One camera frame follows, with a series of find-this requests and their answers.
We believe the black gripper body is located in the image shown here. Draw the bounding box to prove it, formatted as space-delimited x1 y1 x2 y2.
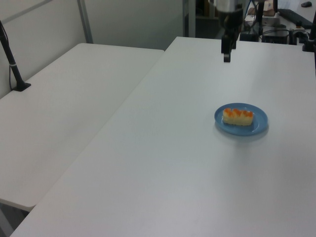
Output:
218 8 244 38

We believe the toy bread with orange topping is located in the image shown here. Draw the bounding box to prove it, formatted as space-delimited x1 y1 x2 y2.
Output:
223 108 254 127

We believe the blue plastic plate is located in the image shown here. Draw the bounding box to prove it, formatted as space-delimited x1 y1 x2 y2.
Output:
213 102 269 137

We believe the thin black upright pole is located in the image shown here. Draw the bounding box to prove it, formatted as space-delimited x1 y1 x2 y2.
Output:
256 0 266 38

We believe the brown cardboard box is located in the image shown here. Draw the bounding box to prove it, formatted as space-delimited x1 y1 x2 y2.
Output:
262 0 278 17

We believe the black electronics box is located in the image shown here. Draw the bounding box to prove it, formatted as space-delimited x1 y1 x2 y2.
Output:
262 29 290 45

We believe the black keyboard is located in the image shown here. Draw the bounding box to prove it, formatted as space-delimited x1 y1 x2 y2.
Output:
277 8 314 29

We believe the black clamp stand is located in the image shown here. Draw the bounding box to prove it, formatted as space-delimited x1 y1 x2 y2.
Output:
301 0 316 53

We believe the grey metal partition post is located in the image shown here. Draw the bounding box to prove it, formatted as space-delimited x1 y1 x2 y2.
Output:
77 0 94 45

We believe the black camera stand pole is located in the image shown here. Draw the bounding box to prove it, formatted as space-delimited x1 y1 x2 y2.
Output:
0 19 32 92

